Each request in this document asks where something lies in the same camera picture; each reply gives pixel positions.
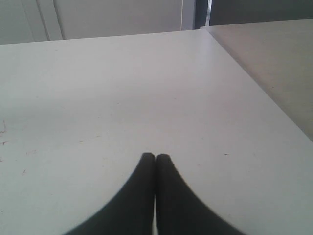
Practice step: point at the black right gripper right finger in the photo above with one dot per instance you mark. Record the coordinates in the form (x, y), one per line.
(178, 210)

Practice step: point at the white cabinet doors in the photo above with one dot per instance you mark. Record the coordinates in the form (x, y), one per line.
(24, 21)

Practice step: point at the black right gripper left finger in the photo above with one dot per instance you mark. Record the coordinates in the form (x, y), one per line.
(131, 210)

